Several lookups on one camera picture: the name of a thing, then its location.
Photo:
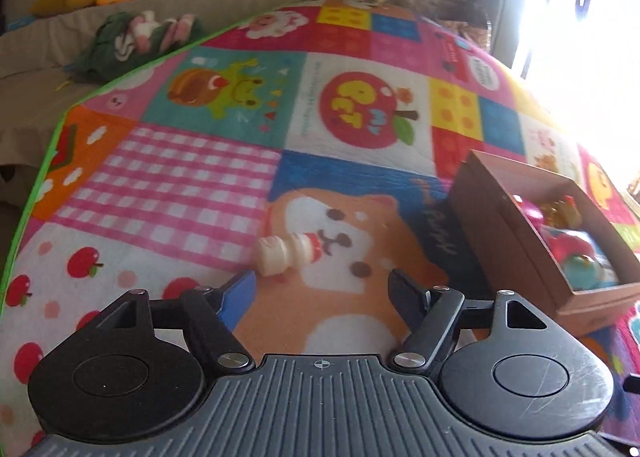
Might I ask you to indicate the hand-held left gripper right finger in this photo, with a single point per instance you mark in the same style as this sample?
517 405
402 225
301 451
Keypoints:
406 298

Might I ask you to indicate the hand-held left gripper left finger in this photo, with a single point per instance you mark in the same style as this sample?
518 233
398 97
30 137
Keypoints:
240 293

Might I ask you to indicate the small white drink bottle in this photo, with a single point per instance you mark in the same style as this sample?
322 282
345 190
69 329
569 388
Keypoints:
282 253

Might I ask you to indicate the brown cardboard box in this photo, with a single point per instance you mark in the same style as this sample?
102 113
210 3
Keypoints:
500 247

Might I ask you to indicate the blue wet wipes pack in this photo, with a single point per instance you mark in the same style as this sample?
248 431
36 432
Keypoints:
595 272

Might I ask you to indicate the colourful cartoon play mat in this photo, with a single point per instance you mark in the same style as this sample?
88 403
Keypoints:
175 187

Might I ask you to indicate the green plush with pink bunny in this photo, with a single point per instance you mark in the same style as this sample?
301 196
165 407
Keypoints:
105 49

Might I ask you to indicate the beige sofa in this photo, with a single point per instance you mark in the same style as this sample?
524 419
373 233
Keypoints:
35 62

